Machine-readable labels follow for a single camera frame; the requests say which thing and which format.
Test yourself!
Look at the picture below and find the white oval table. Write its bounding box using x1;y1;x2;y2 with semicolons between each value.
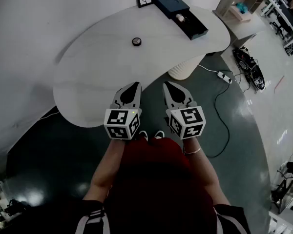
52;5;231;129

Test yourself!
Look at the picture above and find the pale pink box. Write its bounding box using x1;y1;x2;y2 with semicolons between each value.
230;5;251;23

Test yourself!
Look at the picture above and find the thin metal bracelet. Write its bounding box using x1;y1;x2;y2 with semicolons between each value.
184;146;202;155

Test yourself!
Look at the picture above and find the person's left striped sleeve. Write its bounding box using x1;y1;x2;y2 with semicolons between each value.
74;200;106;234

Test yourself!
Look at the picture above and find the person's right forearm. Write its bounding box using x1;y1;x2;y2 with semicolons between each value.
183;137;231;206

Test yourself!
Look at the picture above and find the teal crumpled item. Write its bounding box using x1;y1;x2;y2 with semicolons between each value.
235;1;248;14

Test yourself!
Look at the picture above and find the black metal stand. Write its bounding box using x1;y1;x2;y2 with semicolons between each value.
271;161;293;214

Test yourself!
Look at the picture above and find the white power cable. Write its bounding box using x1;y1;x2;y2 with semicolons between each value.
197;63;220;74

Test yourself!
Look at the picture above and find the person's right striped sleeve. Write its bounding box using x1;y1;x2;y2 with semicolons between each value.
214;203;250;234

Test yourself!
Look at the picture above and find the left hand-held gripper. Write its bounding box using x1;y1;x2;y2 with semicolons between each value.
104;81;144;141

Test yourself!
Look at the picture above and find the black equipment on floor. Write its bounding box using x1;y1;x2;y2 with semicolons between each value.
231;47;267;91

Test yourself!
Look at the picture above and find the black floor cable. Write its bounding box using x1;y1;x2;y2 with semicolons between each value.
206;80;235;158

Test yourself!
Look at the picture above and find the white ribbed table pedestal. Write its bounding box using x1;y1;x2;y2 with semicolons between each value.
167;54;207;80

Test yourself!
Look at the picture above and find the white power strip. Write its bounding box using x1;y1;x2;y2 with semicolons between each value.
216;71;233;84

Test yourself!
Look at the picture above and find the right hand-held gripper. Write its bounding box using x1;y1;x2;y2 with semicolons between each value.
163;81;207;140

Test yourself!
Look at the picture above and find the person's red garment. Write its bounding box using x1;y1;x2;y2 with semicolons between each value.
104;136;218;234

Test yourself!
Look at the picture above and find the white office desk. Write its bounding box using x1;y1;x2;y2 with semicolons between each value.
261;0;293;56

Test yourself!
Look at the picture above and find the dark blue drawer box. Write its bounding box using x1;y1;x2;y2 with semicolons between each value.
152;0;209;41

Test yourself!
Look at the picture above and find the person's left forearm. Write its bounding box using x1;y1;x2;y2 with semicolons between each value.
83;137;127;202

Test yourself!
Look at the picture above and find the person's striped sleeve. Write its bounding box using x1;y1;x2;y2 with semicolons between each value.
74;200;106;234
214;203;250;234

